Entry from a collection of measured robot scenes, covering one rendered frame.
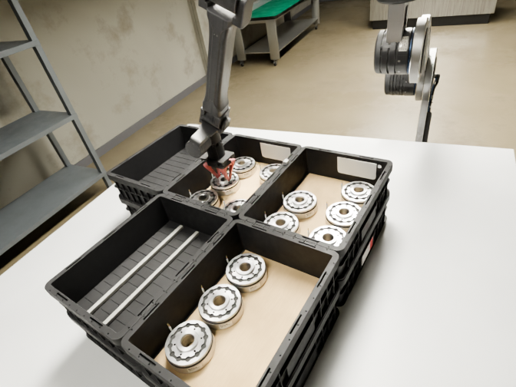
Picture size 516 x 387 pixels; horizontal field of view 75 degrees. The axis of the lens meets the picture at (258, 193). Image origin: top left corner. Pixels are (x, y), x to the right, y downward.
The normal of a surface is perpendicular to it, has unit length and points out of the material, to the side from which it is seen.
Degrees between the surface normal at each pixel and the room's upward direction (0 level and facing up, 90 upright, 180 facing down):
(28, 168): 90
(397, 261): 0
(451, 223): 0
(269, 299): 0
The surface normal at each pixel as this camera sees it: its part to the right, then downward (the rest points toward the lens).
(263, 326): -0.15, -0.79
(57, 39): 0.89, 0.15
